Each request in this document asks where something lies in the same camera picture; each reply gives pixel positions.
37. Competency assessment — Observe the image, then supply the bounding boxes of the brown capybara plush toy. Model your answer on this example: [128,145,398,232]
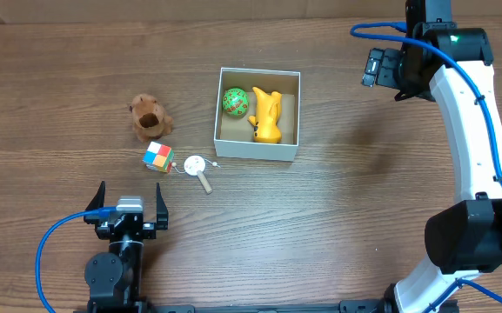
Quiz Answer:
[129,94,173,143]

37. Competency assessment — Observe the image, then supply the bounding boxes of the white pellet drum toy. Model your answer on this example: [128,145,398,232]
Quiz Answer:
[171,155,220,195]

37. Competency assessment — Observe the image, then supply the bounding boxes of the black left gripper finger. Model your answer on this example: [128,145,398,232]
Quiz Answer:
[84,181,106,224]
[155,183,169,230]

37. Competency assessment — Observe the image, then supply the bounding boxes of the colourful two-by-two puzzle cube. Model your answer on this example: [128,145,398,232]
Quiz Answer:
[143,142,174,173]

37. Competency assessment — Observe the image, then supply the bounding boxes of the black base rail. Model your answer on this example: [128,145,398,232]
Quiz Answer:
[74,298,398,313]

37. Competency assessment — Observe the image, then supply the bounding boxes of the yellow rubber giraffe toy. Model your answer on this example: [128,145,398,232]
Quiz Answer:
[248,87,282,143]

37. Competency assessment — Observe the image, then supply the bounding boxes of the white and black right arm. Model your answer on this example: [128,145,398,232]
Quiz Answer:
[363,23,502,312]

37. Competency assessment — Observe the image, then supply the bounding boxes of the white open cardboard box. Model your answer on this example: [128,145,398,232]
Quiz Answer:
[213,67,301,162]

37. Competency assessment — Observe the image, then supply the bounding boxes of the green patterned egg toy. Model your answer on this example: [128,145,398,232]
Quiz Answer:
[222,88,249,117]

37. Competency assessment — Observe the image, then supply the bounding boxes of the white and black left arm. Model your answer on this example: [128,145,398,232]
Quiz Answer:
[84,182,169,312]

